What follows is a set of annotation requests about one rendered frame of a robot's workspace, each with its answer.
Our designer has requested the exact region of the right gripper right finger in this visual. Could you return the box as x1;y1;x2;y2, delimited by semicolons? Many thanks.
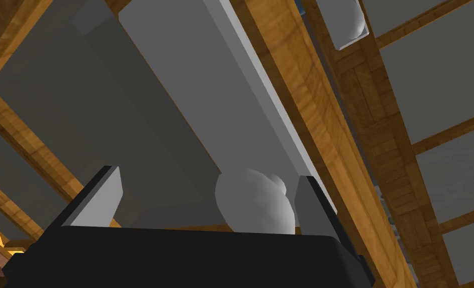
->
294;174;343;243

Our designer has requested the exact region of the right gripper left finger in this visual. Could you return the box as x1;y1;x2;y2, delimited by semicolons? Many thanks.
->
62;165;124;228

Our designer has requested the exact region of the grey ball knob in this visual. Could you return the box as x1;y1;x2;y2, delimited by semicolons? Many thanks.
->
342;0;367;41
214;167;297;235

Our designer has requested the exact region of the wooden cupboard with grey panels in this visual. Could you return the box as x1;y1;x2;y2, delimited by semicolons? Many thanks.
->
0;0;474;288

